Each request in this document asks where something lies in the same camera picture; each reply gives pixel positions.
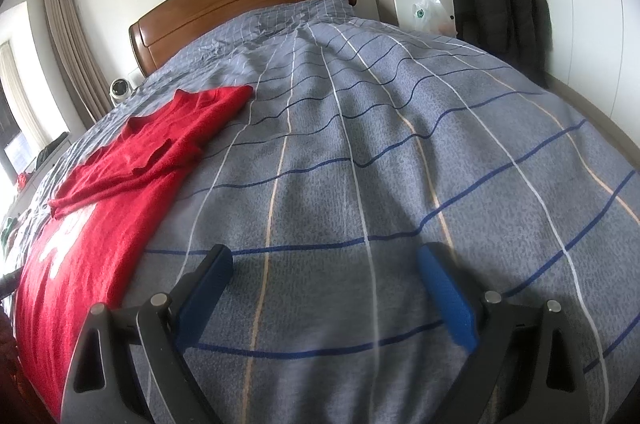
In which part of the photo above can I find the beige curtain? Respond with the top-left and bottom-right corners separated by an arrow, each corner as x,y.
41,0 -> 121,129

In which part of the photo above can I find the red t-shirt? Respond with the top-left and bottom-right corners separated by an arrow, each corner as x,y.
14,86 -> 255,422

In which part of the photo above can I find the white plastic bag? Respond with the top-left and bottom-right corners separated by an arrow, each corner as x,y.
411,0 -> 443,33

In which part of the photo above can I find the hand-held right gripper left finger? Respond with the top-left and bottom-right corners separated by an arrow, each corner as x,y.
59,244 -> 235,424

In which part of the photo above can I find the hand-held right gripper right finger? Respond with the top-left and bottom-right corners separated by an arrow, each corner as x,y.
417,243 -> 586,424

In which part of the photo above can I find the small white fan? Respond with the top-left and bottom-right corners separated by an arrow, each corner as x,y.
109,77 -> 136,105

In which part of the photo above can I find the green and white cloth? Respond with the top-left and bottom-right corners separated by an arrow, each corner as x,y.
0,204 -> 31,259

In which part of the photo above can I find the dark cloth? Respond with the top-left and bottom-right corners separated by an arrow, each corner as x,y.
32,131 -> 71,169

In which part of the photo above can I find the white wardrobe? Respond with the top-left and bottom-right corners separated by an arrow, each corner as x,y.
475,0 -> 640,125

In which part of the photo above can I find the bed with grey checked duvet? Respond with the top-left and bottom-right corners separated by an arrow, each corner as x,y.
0,0 -> 640,424

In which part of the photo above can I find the black jacket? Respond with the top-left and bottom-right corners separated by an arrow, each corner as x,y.
472,0 -> 551,87

